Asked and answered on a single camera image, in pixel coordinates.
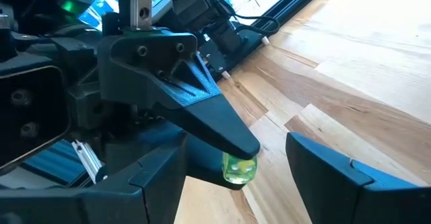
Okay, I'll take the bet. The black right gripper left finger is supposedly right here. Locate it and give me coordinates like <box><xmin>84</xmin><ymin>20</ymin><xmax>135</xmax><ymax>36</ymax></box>
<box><xmin>0</xmin><ymin>132</ymin><xmax>189</xmax><ymax>224</ymax></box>

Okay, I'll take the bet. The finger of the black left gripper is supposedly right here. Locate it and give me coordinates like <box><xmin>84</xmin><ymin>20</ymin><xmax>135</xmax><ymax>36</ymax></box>
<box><xmin>187</xmin><ymin>133</ymin><xmax>248</xmax><ymax>190</ymax></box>
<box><xmin>96</xmin><ymin>28</ymin><xmax>261</xmax><ymax>161</ymax></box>

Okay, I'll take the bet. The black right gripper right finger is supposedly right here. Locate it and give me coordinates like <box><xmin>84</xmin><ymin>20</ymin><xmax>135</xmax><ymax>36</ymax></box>
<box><xmin>285</xmin><ymin>132</ymin><xmax>431</xmax><ymax>224</ymax></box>

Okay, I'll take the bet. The small yellow-green die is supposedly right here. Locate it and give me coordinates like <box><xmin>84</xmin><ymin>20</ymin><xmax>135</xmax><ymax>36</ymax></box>
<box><xmin>221</xmin><ymin>152</ymin><xmax>259</xmax><ymax>185</ymax></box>

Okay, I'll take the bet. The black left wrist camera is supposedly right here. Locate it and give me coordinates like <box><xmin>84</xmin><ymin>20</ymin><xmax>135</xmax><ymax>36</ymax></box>
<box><xmin>0</xmin><ymin>65</ymin><xmax>71</xmax><ymax>173</ymax></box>

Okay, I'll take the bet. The black aluminium table frame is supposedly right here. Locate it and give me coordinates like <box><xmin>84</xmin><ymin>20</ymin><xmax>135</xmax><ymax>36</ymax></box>
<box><xmin>248</xmin><ymin>0</ymin><xmax>334</xmax><ymax>28</ymax></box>

